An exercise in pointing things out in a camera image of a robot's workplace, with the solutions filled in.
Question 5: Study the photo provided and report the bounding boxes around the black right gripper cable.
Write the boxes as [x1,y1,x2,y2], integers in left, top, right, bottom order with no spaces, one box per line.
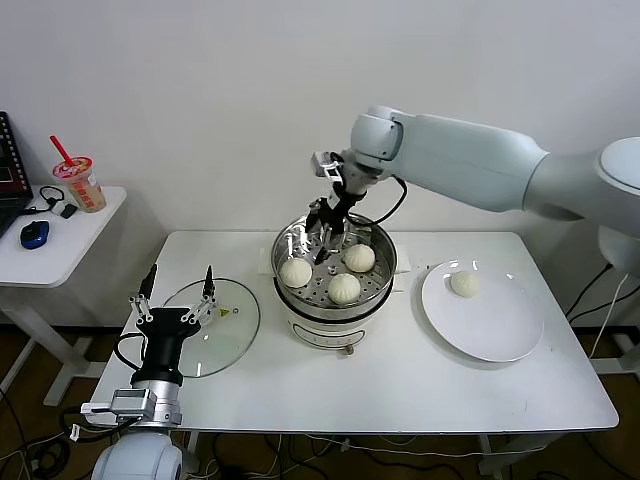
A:
[349,174,409,225]

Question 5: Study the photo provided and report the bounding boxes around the white round plate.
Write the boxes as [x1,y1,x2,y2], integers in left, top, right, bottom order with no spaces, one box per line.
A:
[421,258,544,364]

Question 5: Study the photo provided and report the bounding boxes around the glass lid white handle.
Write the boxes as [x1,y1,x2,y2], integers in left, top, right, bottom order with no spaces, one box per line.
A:
[162,278,261,377]

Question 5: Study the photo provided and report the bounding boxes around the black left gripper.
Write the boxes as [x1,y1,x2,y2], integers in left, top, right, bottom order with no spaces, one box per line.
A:
[127,263,219,387]

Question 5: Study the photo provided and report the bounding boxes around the white side table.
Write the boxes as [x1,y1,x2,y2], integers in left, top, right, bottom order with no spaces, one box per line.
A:
[0,185,129,409]

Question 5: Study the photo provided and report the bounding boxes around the white table leg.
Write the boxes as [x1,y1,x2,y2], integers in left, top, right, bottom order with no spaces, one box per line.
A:
[182,429,201,474]
[477,433,501,476]

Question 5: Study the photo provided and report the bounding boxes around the red drinking straw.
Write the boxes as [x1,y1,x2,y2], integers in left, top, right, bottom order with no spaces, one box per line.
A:
[48,134,76,169]

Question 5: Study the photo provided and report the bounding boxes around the black wall cable with plug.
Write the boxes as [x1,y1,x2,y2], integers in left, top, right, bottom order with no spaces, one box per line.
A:
[567,263,615,321]

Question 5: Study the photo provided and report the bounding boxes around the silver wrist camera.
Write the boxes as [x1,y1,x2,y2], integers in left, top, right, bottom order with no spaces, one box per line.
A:
[310,151,344,181]
[79,387,157,417]

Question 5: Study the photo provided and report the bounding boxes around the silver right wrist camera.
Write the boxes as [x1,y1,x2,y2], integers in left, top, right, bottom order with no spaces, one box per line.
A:
[310,151,344,181]

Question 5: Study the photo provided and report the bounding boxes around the stainless steel steamer basket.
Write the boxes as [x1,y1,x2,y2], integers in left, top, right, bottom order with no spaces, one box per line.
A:
[271,209,399,321]

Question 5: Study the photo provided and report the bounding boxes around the blue computer mouse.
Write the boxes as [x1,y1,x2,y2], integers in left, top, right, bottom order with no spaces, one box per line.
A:
[18,219,51,250]

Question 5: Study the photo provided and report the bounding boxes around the white floor cable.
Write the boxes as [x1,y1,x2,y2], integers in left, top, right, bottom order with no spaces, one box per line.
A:
[279,433,484,457]

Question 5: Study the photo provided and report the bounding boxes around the white steamed baozi bun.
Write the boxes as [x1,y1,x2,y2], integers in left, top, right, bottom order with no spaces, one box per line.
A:
[278,257,314,290]
[450,270,481,299]
[327,273,362,306]
[343,243,377,274]

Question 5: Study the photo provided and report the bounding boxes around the milk tea plastic cup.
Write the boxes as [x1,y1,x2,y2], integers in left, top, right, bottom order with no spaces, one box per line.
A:
[50,156,107,215]

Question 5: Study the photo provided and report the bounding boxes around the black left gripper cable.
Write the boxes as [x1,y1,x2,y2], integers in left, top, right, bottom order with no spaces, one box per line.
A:
[113,330,151,374]

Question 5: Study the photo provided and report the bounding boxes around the white electric cooker base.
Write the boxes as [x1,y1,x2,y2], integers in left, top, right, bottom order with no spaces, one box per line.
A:
[257,244,414,359]

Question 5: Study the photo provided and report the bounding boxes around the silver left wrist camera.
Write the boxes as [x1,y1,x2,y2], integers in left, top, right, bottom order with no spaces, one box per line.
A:
[79,387,157,417]

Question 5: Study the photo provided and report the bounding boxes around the black wired earphones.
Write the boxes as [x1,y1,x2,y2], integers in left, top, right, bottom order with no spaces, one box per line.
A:
[22,185,67,217]

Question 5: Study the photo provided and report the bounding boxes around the white wall cable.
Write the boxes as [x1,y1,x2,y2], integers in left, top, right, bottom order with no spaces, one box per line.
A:
[589,272,630,361]

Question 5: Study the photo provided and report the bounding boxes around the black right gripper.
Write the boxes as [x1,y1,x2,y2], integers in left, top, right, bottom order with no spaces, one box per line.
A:
[305,185,367,265]

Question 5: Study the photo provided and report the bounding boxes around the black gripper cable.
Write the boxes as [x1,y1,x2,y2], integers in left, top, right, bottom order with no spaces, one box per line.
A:
[113,330,151,374]
[349,174,409,225]

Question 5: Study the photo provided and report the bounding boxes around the black laptop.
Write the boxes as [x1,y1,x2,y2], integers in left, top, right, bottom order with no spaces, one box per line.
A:
[0,110,34,240]

